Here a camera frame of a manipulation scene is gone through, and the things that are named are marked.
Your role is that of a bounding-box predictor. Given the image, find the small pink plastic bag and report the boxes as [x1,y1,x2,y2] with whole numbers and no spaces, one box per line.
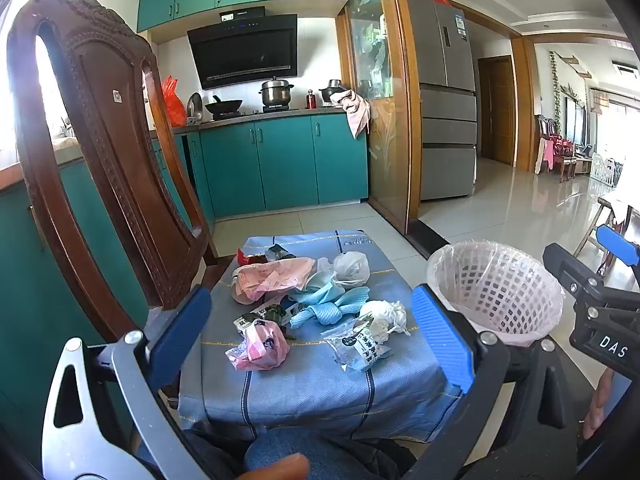
[225,317,291,372]

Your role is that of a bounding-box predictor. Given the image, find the white crumpled tissue ball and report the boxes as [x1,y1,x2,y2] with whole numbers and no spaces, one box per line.
[330,251,371,288]

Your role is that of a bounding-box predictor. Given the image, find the small dark green packet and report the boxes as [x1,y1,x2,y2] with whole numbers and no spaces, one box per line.
[262,305,297,341]

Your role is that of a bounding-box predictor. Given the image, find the person's left hand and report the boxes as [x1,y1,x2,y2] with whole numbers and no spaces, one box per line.
[237,452,311,480]

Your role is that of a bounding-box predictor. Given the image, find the white plastic mesh basket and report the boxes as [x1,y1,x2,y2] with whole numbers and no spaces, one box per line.
[426,241,566,348]

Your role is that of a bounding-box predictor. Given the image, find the blue face mask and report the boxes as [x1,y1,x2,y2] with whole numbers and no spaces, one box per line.
[287,280,346,306]

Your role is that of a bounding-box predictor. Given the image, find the red plastic bag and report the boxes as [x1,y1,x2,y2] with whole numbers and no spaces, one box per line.
[161,76,187,128]

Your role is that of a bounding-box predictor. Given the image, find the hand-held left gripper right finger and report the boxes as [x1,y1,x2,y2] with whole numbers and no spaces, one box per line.
[400,284,596,480]

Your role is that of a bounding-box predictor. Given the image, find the steel cooking pot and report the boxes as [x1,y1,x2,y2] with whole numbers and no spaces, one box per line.
[258,76,295,109]

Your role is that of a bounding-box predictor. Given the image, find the blue white cardboard box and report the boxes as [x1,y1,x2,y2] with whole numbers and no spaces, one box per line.
[235,309,275,335]

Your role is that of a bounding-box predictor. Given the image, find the wooden framed glass door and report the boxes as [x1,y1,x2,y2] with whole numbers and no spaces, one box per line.
[342,0,423,236]

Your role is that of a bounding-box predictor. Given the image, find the clear snack packet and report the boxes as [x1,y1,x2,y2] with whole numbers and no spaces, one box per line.
[320,325,396,373]

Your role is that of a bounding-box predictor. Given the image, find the blue knotted cloth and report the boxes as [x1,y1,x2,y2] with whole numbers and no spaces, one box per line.
[289,287,373,328]

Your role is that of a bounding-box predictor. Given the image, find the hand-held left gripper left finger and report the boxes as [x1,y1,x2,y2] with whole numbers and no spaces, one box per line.
[40,285,221,480]

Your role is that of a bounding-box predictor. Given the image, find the white crumpled plastic bag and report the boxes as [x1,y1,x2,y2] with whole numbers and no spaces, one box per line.
[357,300,408,346]

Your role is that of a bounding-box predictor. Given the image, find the black range hood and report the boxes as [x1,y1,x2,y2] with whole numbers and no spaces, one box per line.
[187,6,299,91]

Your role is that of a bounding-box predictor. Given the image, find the blue striped cloth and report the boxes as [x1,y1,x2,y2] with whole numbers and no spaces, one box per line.
[177,229,468,443]

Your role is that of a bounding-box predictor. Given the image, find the pink hanging towel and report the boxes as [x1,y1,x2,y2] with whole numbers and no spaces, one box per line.
[336,90,372,140]

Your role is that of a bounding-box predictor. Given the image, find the large pink plastic bag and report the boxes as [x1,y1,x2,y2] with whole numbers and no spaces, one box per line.
[231,257,317,306]

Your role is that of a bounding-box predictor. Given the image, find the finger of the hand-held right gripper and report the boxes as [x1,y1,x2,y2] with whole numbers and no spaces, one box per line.
[596,224,640,267]
[542,242,608,307]

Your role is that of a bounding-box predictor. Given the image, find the carved wooden chair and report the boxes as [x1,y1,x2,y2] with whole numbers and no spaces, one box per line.
[6,0,236,346]

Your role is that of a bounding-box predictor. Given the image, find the brown wooden door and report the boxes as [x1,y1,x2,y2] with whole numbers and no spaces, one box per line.
[477,56,516,166]

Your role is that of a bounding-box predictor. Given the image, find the black wok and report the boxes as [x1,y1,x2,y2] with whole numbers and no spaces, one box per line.
[204,95,244,116]

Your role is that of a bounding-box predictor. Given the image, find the pink covered chairs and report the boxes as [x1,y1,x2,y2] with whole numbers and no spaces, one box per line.
[535,115,576,181]

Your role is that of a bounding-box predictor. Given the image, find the grey refrigerator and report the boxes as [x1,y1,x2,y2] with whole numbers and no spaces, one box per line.
[406,0,478,202]

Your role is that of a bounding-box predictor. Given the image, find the white lined waste basket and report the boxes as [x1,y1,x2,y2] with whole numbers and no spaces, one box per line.
[426,240,567,350]

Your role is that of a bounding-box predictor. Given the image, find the person's right hand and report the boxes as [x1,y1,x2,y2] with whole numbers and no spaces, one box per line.
[581,366,632,442]

